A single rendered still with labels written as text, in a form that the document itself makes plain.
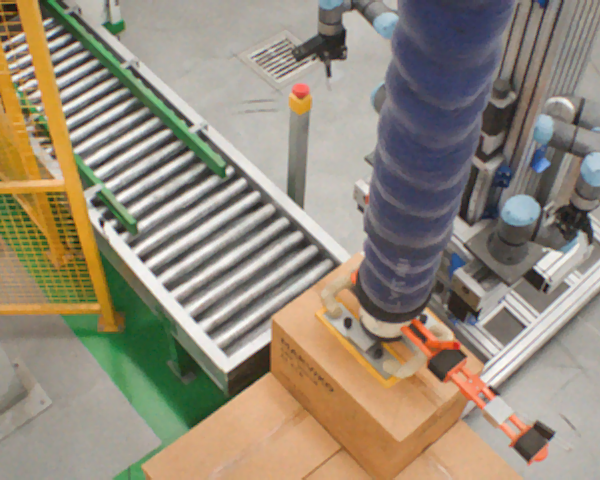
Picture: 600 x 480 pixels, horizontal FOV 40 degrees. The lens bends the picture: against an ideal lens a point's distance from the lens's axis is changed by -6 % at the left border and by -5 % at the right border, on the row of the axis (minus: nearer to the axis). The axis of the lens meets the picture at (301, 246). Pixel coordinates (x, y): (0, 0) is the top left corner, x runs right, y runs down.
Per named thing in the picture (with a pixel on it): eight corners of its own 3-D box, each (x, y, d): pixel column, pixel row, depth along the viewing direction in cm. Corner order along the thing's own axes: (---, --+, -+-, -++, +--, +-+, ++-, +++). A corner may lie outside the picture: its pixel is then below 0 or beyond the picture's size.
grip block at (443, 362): (423, 366, 251) (427, 357, 246) (446, 347, 255) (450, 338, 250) (443, 385, 247) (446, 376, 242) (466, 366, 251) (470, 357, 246)
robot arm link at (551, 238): (532, 229, 285) (583, 90, 251) (572, 244, 282) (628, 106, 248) (526, 248, 275) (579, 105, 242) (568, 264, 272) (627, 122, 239)
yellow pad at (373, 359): (313, 315, 271) (314, 307, 267) (337, 298, 275) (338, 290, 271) (387, 391, 257) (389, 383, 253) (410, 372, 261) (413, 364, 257)
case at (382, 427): (270, 372, 316) (270, 316, 283) (349, 310, 332) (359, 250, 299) (384, 485, 291) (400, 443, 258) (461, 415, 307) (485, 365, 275)
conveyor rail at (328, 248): (59, 19, 447) (54, -8, 432) (67, 15, 449) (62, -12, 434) (349, 299, 351) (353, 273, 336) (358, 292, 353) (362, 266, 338)
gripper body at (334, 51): (346, 61, 266) (349, 33, 256) (321, 67, 264) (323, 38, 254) (337, 46, 270) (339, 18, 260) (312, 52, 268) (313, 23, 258)
